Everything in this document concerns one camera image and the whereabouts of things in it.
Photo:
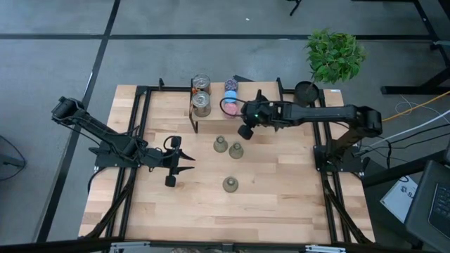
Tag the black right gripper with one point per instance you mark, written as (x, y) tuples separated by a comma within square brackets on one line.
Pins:
[(262, 112)]

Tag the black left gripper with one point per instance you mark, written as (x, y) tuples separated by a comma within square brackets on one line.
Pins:
[(163, 160)]

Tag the pink patterned candle tin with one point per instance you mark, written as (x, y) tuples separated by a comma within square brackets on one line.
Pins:
[(232, 109)]

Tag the silver tin can orange label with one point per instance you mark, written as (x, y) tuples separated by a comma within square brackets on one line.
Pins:
[(201, 80), (201, 100)]

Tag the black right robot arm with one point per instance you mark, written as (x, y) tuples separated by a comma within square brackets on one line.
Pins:
[(323, 112)]

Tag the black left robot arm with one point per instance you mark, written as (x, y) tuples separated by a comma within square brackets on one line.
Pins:
[(95, 128)]

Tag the black plant pot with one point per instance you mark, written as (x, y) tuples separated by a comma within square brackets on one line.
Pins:
[(304, 95)]

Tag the wooden shelf riser black legs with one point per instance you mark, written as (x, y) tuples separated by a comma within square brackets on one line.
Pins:
[(216, 105)]

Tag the green leafy potted plant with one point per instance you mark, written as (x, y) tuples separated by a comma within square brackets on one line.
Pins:
[(334, 56)]

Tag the black stand leg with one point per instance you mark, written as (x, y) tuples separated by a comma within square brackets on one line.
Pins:
[(295, 7)]

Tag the black front crossbar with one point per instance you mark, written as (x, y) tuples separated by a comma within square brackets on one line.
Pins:
[(70, 245)]

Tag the black slanted beam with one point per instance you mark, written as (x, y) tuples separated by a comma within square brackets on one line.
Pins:
[(397, 172)]

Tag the white printed box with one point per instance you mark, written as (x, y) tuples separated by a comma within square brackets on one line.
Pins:
[(399, 200)]

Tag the grey floor stand foot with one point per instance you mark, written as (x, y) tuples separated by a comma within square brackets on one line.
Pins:
[(12, 161)]

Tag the black laptop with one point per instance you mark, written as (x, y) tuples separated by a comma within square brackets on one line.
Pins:
[(422, 211)]

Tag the black aluminium table frame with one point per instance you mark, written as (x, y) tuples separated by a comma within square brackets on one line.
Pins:
[(172, 88)]

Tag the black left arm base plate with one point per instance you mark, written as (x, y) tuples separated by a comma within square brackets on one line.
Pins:
[(105, 162)]

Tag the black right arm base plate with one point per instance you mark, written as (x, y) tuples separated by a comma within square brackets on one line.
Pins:
[(351, 165)]

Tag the black desk frame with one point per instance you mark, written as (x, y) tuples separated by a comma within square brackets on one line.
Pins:
[(404, 90)]

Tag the silver metal bracket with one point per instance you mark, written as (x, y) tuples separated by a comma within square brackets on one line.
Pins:
[(325, 249)]

